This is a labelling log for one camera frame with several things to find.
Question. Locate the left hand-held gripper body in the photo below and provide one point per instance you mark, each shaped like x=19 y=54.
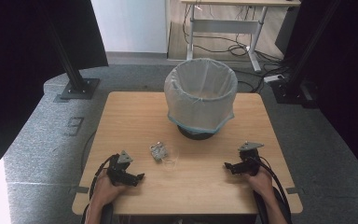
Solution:
x=118 y=169

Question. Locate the person's left hand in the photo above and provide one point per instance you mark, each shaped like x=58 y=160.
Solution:
x=107 y=189

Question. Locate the trash bin with white bag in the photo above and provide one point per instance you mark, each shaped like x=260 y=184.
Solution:
x=200 y=93

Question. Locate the person's right hand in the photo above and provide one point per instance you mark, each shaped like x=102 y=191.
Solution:
x=261 y=183

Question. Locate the black metal stand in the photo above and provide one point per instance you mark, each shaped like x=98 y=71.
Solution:
x=295 y=77
x=74 y=77

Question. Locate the white metal desk frame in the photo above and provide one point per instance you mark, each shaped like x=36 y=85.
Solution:
x=227 y=26

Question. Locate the black chair armrest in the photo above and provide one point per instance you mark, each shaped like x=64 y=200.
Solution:
x=260 y=208
x=107 y=214

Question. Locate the grey tape strip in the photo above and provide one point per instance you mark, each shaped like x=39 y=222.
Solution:
x=292 y=190
x=80 y=189

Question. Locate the silver plastic wrapper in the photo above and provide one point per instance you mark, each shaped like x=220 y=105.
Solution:
x=158 y=151

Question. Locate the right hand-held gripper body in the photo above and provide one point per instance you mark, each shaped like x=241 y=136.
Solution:
x=248 y=161

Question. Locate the clear plastic film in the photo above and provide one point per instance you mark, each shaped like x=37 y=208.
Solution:
x=172 y=161

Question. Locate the white power strip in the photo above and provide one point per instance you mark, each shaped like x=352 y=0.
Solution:
x=273 y=78

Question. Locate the black curtain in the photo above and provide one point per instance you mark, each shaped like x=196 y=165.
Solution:
x=348 y=77
x=18 y=62

